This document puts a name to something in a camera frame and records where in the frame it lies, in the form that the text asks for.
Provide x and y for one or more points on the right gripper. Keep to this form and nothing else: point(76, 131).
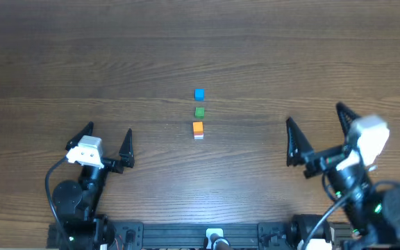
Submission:
point(325, 161)

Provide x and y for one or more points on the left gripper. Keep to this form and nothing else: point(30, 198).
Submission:
point(113, 165)

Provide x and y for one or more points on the orange cube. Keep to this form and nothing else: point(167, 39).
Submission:
point(198, 127)

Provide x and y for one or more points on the green cube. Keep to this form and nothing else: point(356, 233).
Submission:
point(199, 112)

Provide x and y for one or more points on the blue cube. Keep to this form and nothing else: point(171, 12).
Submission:
point(199, 94)

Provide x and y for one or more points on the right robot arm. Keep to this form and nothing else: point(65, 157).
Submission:
point(351, 184)

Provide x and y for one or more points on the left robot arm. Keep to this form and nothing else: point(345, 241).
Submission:
point(68, 198)

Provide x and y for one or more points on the white cube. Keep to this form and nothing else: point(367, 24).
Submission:
point(199, 137)

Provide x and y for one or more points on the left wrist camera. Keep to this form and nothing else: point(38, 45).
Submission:
point(85, 152)

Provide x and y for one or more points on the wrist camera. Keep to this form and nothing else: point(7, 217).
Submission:
point(85, 152)
point(370, 139)

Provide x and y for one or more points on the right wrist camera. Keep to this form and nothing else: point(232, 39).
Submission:
point(370, 139)

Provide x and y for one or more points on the mounting rail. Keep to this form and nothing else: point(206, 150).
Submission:
point(179, 234)

